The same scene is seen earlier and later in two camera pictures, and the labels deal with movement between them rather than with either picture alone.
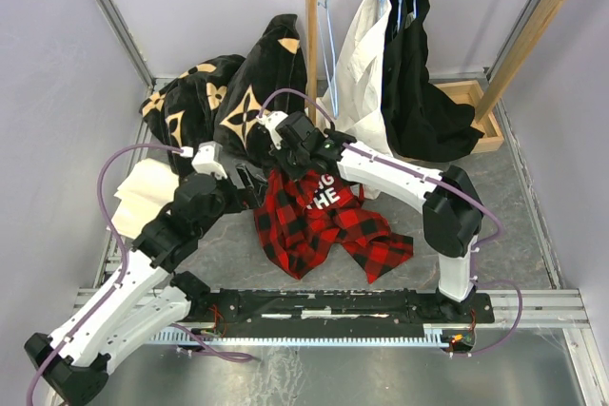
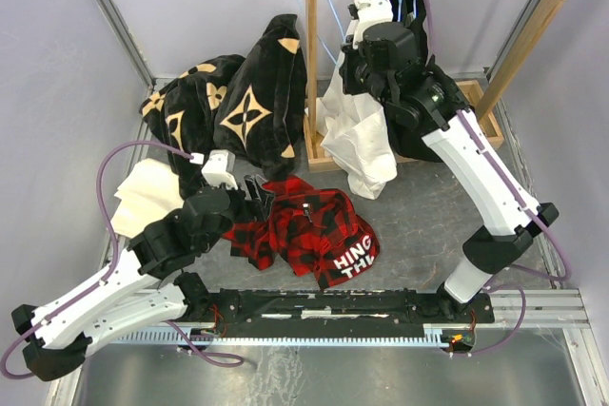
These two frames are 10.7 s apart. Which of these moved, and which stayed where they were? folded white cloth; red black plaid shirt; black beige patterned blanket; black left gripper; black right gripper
Moved: black right gripper; red black plaid shirt; black left gripper
Stayed: folded white cloth; black beige patterned blanket
